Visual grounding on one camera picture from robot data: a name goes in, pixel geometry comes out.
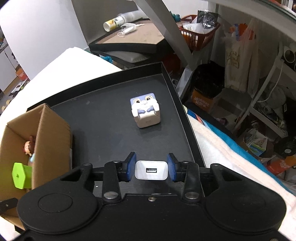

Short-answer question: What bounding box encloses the white usb charger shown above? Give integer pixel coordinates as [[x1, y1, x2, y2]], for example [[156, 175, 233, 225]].
[[134, 160, 168, 181]]

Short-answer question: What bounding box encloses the green hexagonal box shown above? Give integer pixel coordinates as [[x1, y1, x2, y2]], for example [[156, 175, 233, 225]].
[[11, 163, 32, 189]]

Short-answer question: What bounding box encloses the brown-haired doll figurine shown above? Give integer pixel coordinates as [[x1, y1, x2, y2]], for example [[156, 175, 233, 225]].
[[23, 136, 35, 157]]

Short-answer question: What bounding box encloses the brown cardboard box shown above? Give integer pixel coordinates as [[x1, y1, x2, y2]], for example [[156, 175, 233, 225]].
[[0, 102, 72, 230]]

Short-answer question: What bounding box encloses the purple white cube charger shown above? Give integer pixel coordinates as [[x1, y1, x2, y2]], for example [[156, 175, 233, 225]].
[[130, 93, 161, 128]]

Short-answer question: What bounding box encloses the small blue red figurine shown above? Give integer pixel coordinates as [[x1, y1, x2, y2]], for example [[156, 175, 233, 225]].
[[29, 153, 35, 163]]

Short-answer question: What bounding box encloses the black shallow tray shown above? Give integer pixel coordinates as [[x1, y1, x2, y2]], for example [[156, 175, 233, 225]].
[[14, 61, 206, 232]]

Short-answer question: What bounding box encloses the grey chair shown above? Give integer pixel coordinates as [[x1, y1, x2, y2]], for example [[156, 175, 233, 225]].
[[97, 49, 167, 70]]

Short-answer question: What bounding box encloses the white tote bag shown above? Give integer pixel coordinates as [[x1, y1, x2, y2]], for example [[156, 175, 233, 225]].
[[223, 18, 259, 97]]

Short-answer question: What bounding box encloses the orange box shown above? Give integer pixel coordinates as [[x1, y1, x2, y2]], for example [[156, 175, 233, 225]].
[[16, 68, 28, 81]]

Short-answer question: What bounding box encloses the black brown side tray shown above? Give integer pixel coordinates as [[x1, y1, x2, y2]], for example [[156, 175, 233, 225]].
[[89, 20, 173, 54]]

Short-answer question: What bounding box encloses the red plastic basket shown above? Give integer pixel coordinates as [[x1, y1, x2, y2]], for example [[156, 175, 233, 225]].
[[176, 15, 221, 52]]

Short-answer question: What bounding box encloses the white face mask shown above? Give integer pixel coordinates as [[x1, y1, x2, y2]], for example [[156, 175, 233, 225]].
[[117, 23, 144, 38]]

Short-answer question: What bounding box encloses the white yellow can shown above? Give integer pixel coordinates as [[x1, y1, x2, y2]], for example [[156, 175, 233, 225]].
[[103, 13, 140, 32]]

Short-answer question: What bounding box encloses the grey desk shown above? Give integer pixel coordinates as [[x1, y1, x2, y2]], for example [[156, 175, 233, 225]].
[[135, 1, 295, 70]]

